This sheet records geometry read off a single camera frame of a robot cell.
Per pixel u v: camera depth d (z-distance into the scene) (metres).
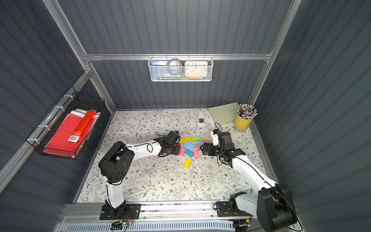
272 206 0.40
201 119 1.12
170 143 0.75
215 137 0.78
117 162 0.53
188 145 0.97
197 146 0.98
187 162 0.91
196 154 0.94
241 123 0.99
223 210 0.74
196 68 0.89
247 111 0.94
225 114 1.15
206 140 1.02
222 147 0.65
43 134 0.62
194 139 1.02
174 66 0.89
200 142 1.01
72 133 0.70
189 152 0.94
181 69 0.87
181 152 0.93
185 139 1.01
